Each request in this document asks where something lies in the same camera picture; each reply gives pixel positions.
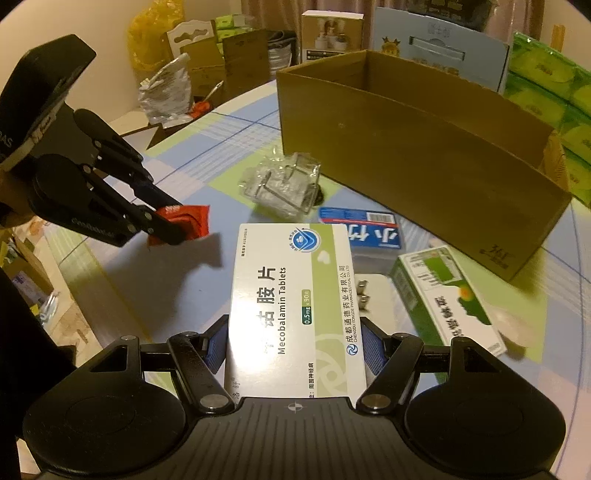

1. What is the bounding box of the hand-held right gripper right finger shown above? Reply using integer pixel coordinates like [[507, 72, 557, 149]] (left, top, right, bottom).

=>
[[355, 316, 506, 413]]

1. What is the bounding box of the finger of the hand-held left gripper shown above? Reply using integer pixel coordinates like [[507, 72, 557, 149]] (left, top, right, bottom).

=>
[[95, 136, 184, 212], [92, 178, 193, 246]]

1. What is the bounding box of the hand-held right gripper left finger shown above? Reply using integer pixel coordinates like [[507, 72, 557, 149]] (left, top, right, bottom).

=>
[[85, 315, 235, 413]]

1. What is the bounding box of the red snack packet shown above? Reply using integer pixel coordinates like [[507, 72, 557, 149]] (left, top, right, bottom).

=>
[[147, 204, 212, 247]]

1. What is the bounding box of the blue and red medicine box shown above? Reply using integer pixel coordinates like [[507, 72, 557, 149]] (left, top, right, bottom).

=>
[[318, 207, 403, 250]]

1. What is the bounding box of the clear plastic case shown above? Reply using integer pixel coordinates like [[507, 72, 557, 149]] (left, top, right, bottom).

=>
[[238, 151, 322, 217]]

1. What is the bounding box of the desktop with checked tablecloth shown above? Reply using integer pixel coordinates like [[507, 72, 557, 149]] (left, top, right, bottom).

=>
[[44, 76, 591, 416]]

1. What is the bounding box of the silver foil bag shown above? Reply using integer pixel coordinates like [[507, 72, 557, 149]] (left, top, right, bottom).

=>
[[139, 53, 192, 127]]

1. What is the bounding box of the yellow plastic bag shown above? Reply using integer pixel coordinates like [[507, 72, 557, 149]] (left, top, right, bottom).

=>
[[128, 10, 185, 84]]

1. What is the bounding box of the small brown cardboard box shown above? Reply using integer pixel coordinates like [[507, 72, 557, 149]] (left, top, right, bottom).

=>
[[180, 37, 225, 95]]

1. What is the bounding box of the open brown cardboard carton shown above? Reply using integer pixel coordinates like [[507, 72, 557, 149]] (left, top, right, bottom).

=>
[[9, 226, 60, 306]]

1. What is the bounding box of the white cutout cardboard box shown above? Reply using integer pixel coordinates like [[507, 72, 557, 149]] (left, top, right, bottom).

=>
[[166, 19, 218, 61]]

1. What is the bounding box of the tall brown cardboard box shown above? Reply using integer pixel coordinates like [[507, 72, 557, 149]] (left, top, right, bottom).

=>
[[222, 28, 271, 85]]

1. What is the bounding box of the white product box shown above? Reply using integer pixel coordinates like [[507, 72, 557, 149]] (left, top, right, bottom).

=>
[[300, 10, 364, 64]]

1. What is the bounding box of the stack of green tissue packs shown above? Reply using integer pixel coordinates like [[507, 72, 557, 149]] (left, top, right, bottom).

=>
[[502, 31, 591, 206]]

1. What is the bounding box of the light blue carton with handle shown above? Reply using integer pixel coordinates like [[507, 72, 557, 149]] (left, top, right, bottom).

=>
[[372, 7, 511, 94]]

